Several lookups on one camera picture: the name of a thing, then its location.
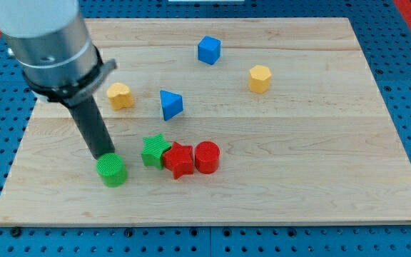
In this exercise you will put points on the green cylinder block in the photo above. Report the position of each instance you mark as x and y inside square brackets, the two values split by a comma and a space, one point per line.
[111, 169]

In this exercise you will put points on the green star block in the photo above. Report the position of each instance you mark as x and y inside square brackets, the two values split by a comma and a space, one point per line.
[153, 149]

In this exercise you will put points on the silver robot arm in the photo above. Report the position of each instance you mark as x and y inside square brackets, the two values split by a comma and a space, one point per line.
[59, 61]

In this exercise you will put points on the blue cube block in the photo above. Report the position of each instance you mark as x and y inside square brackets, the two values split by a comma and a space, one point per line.
[209, 50]

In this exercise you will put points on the red cylinder block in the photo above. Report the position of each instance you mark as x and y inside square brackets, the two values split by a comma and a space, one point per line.
[207, 157]

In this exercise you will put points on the yellow heart block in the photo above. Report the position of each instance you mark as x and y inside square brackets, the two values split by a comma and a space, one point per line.
[120, 96]

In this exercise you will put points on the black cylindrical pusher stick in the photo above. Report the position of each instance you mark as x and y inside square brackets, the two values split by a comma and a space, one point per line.
[89, 121]

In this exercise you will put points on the wooden board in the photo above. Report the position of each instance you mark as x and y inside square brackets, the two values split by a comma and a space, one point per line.
[318, 148]

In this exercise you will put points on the yellow hexagon block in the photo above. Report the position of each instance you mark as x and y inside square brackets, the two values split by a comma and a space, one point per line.
[259, 79]

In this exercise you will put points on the blue triangle block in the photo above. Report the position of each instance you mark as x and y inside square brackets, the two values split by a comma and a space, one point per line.
[171, 104]

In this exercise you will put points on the red star block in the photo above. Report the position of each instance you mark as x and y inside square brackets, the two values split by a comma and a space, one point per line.
[179, 160]

